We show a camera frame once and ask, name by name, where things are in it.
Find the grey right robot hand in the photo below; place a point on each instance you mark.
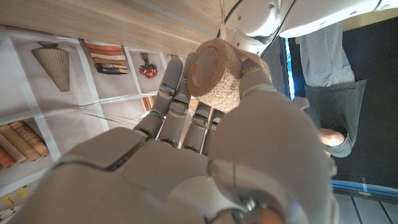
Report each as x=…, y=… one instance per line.
x=186, y=174

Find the tan adhesive wrap roll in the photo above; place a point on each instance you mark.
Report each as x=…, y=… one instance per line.
x=214, y=74

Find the bare forearm of person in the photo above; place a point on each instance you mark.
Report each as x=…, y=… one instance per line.
x=330, y=137

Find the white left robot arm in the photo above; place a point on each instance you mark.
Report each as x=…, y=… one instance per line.
x=311, y=15

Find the printed bookshelf backdrop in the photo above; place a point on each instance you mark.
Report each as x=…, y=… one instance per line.
x=62, y=102

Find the grey trouser leg of person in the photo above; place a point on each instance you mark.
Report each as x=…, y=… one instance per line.
x=326, y=56

